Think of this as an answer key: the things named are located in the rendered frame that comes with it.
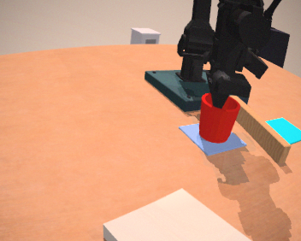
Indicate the light brown wooden plank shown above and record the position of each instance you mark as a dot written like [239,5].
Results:
[262,132]

